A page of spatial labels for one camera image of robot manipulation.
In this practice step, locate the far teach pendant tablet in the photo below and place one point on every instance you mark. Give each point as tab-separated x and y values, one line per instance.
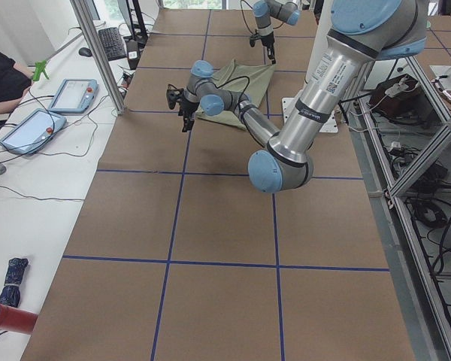
74	96

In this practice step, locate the person in black shirt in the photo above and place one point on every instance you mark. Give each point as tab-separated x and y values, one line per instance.
15	81

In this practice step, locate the teach pendant tablet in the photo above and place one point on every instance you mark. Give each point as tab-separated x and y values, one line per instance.
32	133
74	96

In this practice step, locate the black keyboard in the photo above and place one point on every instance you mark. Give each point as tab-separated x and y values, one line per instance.
112	43

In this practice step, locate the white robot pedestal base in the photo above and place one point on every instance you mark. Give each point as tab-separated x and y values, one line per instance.
320	45

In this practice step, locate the folded dark blue umbrella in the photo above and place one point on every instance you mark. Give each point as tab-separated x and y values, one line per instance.
10	294

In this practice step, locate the near teach pendant tablet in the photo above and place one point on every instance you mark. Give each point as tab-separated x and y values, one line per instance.
32	133

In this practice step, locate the black computer mouse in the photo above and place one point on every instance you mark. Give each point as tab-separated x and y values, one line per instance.
84	51

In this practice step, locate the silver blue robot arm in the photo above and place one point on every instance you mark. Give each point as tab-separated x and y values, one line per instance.
360	32
264	12

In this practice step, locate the green plastic clamp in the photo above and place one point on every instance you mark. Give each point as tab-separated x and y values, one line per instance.
40	69

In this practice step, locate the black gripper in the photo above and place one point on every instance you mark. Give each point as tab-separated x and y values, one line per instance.
264	37
186	107

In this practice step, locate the aluminium frame post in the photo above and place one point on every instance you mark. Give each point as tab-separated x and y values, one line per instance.
90	34

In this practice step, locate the olive green long-sleeve shirt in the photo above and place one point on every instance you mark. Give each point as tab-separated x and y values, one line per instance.
252	79

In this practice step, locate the red cylinder tube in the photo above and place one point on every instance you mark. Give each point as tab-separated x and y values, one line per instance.
17	320

